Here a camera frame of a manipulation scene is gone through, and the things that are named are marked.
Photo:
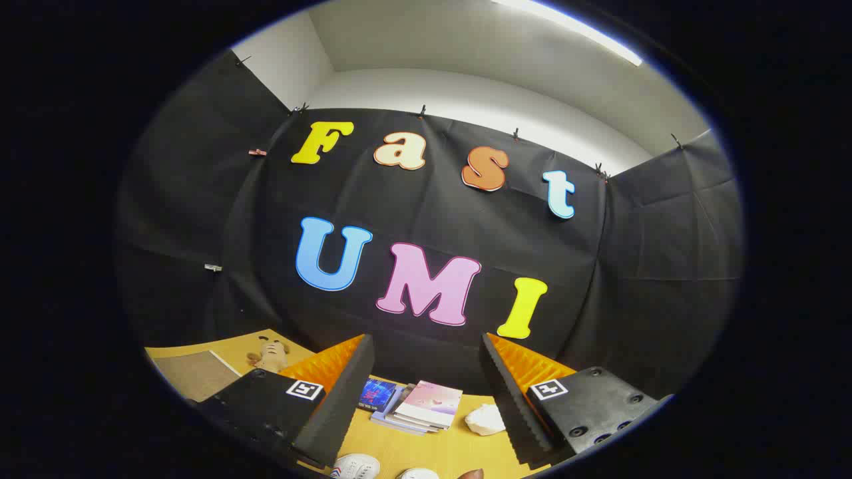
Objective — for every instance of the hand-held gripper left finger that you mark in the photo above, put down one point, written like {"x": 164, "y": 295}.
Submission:
{"x": 336, "y": 406}

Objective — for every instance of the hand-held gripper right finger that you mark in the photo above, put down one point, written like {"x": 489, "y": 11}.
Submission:
{"x": 509, "y": 406}

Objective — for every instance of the white canvas shoe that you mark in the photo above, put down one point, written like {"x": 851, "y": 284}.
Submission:
{"x": 418, "y": 474}
{"x": 356, "y": 468}

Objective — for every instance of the cream fabric storage box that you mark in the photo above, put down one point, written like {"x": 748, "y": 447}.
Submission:
{"x": 193, "y": 374}

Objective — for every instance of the white plush toy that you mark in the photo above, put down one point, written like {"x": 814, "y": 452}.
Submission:
{"x": 486, "y": 420}

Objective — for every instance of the dark blue book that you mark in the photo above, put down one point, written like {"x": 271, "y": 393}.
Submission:
{"x": 376, "y": 394}

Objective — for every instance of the pale blue book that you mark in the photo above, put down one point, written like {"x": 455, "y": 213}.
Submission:
{"x": 393, "y": 421}

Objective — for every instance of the grey book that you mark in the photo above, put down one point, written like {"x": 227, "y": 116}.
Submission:
{"x": 397, "y": 407}

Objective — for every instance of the pink cover book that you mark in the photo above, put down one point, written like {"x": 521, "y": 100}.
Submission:
{"x": 431, "y": 402}

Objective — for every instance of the beige plush reindeer toy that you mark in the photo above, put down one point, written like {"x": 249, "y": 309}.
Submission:
{"x": 269, "y": 356}

